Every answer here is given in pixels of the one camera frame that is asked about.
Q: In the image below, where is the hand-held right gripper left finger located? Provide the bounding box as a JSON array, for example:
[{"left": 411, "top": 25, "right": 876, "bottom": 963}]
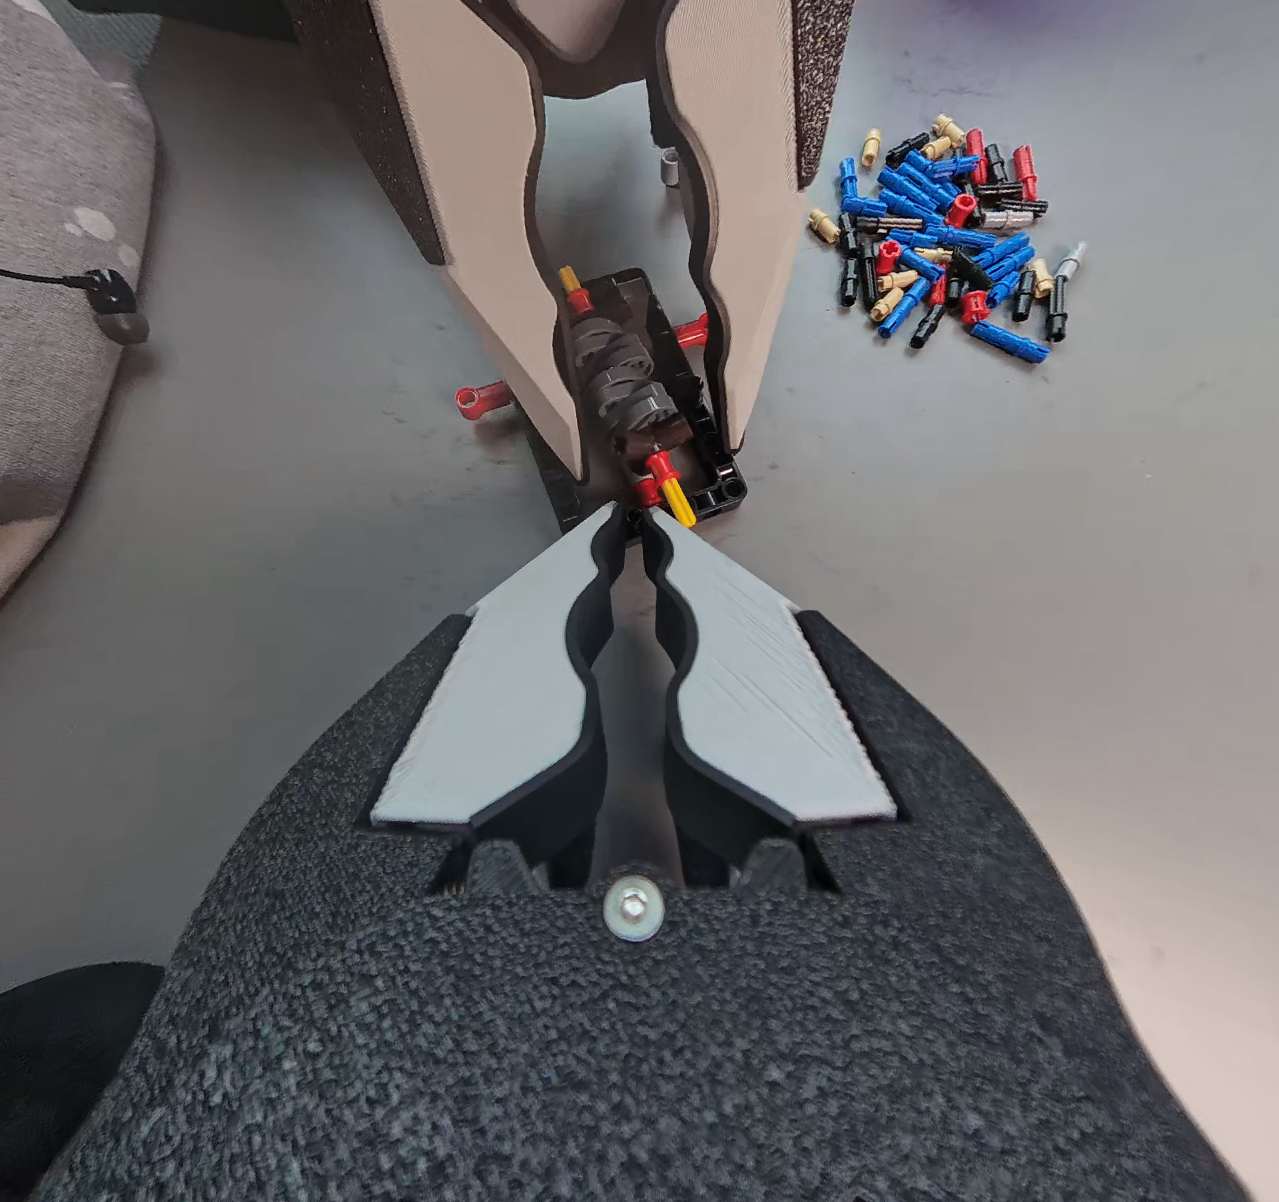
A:
[{"left": 370, "top": 500, "right": 623, "bottom": 870}]

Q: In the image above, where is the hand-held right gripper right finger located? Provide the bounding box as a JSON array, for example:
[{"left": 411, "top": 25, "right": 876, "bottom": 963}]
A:
[{"left": 640, "top": 505, "right": 900, "bottom": 886}]

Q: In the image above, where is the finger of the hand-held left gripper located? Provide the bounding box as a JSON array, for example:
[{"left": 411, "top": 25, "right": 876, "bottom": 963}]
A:
[
  {"left": 659, "top": 0, "right": 802, "bottom": 454},
  {"left": 370, "top": 0, "right": 592, "bottom": 485}
]

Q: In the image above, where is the black toy frame assembly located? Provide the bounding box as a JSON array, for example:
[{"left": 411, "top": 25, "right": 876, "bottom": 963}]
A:
[{"left": 454, "top": 264, "right": 751, "bottom": 536}]

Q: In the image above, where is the grey desk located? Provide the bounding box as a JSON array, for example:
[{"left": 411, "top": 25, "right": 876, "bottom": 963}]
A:
[{"left": 0, "top": 0, "right": 1279, "bottom": 1193}]

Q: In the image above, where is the pile of colourful toy pins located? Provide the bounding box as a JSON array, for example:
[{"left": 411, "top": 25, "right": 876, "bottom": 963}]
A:
[{"left": 807, "top": 112, "right": 1087, "bottom": 365}]

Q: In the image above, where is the black drawstring with toggle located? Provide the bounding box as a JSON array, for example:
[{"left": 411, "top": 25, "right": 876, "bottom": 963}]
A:
[{"left": 0, "top": 264, "right": 152, "bottom": 343}]

